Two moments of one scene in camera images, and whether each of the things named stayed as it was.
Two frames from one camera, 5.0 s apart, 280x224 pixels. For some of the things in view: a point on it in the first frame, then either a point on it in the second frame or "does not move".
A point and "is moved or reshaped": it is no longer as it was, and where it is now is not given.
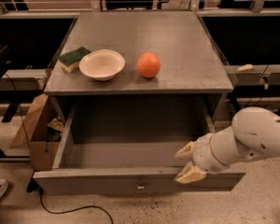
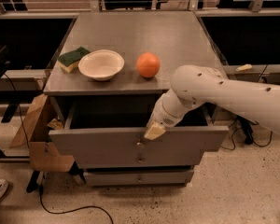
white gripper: (203, 154) -> (161, 115)
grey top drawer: (130, 145) is moved or reshaped
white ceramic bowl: (102, 64) does not move
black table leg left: (10, 111) does not move
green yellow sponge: (70, 61) does not move
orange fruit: (148, 64) does not move
